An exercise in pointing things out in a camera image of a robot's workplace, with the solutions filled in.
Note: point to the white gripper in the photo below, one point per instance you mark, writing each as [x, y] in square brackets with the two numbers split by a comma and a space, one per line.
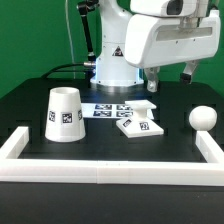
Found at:
[153, 42]

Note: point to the white lamp bulb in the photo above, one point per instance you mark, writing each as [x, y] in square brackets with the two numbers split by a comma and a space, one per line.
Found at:
[203, 118]

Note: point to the paper sheet with markers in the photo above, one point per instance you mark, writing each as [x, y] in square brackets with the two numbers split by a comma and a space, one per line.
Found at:
[117, 111]

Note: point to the white U-shaped fence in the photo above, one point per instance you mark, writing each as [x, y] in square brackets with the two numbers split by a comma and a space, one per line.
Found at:
[15, 169]

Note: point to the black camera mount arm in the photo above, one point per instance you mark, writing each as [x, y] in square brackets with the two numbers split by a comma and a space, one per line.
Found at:
[84, 8]

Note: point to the white conical lamp shade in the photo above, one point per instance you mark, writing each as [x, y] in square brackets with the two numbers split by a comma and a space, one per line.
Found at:
[64, 121]

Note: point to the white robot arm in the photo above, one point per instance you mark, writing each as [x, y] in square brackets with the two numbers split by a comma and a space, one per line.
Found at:
[113, 72]

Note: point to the white lamp base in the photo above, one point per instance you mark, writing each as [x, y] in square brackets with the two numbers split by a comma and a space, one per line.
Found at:
[139, 124]

